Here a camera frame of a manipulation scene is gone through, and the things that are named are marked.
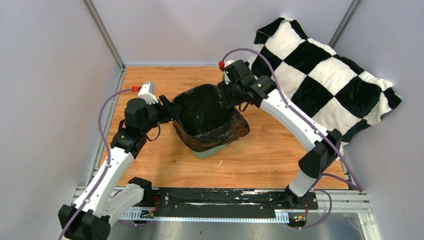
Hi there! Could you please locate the green plastic trash bin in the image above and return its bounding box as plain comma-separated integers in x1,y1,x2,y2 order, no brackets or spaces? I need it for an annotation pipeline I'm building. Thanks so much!
191,144,228,159

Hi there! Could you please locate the black plastic trash bag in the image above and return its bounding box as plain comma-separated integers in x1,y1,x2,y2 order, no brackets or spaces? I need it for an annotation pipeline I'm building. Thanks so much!
172,84,250,152

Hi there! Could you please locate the black white checkered pillow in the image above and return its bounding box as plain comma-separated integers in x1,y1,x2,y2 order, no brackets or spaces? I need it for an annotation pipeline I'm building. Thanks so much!
247,17,402,146

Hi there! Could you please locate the corner aluminium post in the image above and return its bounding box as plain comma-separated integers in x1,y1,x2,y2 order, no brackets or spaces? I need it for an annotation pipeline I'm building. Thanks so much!
328,0,363,48
82,0,125,72

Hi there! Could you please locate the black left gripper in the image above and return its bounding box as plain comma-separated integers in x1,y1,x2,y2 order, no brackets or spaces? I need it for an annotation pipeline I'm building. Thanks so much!
140,95,182,134

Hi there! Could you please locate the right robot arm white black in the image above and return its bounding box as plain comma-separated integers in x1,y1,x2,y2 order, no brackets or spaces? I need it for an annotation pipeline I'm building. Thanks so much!
218,60,342,209

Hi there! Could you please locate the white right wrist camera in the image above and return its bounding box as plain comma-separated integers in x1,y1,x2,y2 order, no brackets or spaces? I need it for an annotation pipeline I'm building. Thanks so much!
219,59,235,85

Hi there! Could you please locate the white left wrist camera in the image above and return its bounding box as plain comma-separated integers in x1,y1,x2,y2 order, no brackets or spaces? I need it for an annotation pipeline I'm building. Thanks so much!
137,82,159,105

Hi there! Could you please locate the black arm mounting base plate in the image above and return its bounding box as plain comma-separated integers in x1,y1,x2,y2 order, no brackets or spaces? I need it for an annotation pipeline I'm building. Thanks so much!
119,187,320,220

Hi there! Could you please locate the left corner aluminium post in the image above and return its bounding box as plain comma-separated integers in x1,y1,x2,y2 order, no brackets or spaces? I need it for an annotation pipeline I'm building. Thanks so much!
82,0,125,72

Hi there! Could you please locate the aluminium frame rail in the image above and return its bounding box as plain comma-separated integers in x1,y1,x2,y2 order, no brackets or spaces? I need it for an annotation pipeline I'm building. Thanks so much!
58,182,372,240

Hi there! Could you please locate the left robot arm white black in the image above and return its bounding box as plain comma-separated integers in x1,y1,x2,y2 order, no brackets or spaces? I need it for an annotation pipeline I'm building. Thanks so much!
58,95,182,240

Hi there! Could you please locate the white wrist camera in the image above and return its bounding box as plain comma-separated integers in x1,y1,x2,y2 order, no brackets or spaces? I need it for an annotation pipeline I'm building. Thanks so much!
137,82,159,105
219,59,235,85

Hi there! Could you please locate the right corner aluminium post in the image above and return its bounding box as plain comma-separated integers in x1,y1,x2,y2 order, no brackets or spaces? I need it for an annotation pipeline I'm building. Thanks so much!
328,0,363,48

